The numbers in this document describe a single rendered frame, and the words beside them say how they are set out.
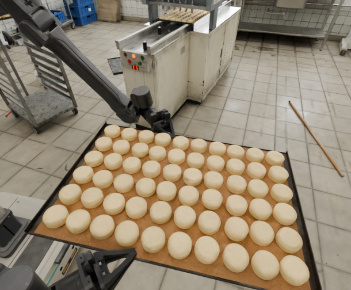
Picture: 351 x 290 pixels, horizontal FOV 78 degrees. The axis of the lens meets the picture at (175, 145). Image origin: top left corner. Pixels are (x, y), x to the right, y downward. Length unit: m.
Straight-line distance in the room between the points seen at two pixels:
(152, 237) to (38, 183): 1.74
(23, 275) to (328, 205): 1.95
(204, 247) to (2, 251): 1.21
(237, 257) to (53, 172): 1.88
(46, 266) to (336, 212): 1.92
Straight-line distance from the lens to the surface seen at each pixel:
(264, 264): 0.51
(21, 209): 1.69
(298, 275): 0.53
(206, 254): 0.49
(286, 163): 0.73
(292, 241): 0.55
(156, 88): 1.93
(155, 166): 0.60
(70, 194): 0.59
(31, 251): 1.50
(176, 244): 0.49
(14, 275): 0.46
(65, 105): 2.73
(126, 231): 0.50
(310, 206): 1.99
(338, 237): 1.94
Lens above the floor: 1.46
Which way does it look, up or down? 43 degrees down
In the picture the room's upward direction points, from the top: straight up
